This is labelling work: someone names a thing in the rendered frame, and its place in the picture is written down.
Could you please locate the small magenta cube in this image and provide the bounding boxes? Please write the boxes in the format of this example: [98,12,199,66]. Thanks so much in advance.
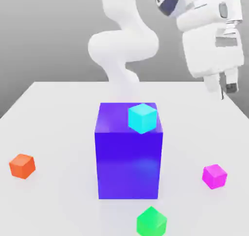
[201,164,228,190]

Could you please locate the large blue box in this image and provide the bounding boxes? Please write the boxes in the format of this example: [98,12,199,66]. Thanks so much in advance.
[94,102,163,200]

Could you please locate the small cyan cube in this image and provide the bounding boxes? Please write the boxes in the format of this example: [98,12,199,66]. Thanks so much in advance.
[127,103,158,135]

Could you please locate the small orange cube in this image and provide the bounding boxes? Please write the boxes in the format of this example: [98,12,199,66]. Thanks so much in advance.
[9,153,36,180]

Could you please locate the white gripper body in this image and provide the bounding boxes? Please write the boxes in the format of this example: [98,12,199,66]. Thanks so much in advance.
[182,28,245,79]

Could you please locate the small green cube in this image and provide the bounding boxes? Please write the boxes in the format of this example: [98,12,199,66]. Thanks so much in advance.
[136,206,168,236]

